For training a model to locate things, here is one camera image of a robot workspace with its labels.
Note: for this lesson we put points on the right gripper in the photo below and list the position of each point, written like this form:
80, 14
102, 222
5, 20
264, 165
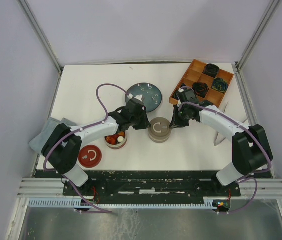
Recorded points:
175, 122

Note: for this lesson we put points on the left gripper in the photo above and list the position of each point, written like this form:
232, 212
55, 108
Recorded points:
145, 123

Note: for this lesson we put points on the beige lunch box lid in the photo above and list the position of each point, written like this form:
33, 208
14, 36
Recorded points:
159, 128

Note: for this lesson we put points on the beige lunch box bowl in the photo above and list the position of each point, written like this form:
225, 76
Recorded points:
158, 139

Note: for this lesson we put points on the blue ceramic food plate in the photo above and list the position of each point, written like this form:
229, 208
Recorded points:
151, 95

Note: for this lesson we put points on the white rice ball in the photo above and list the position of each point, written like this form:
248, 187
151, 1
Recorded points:
122, 134

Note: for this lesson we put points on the red steel lunch bowl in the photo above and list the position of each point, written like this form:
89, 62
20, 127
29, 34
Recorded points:
120, 142

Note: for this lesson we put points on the red pepper piece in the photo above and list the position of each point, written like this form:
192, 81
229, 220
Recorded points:
112, 140

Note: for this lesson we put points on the metal tongs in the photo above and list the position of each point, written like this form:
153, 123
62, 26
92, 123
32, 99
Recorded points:
218, 139

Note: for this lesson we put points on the wooden compartment tray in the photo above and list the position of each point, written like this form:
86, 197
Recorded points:
208, 81

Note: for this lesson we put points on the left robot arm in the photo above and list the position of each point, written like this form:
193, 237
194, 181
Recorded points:
64, 144

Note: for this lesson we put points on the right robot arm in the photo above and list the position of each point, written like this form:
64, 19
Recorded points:
251, 153

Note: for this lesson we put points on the red lunch box lid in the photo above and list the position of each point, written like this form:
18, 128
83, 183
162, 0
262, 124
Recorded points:
90, 156

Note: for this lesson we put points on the orange black rolled napkin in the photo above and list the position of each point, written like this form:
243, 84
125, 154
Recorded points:
200, 89

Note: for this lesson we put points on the green rolled napkin right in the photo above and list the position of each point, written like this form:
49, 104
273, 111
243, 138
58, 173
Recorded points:
219, 85

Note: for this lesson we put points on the dark rolled napkin top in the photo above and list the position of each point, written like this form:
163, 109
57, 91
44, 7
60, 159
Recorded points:
210, 70

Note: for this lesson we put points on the light blue cloth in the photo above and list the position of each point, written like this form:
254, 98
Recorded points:
37, 143

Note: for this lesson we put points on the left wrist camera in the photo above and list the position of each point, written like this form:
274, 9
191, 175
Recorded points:
138, 97

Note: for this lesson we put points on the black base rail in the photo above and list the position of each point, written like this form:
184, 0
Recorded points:
155, 187

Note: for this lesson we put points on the right aluminium frame post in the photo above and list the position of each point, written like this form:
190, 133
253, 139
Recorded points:
261, 26

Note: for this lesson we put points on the aluminium frame post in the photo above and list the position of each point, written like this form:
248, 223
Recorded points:
261, 26
28, 12

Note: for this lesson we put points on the left aluminium frame post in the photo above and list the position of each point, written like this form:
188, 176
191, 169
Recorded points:
28, 12

